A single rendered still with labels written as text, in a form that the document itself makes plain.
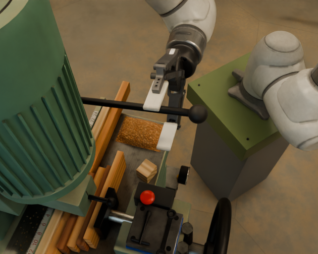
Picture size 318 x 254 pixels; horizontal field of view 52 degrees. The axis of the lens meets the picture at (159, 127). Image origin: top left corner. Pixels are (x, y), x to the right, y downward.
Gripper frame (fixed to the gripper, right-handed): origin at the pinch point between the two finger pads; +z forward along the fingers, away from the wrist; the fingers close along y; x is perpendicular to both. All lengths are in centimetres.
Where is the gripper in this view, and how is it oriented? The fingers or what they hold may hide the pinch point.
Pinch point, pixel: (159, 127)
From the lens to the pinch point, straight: 64.4
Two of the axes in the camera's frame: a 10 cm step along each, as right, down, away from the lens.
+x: 9.5, 1.3, -2.9
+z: -2.7, 8.1, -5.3
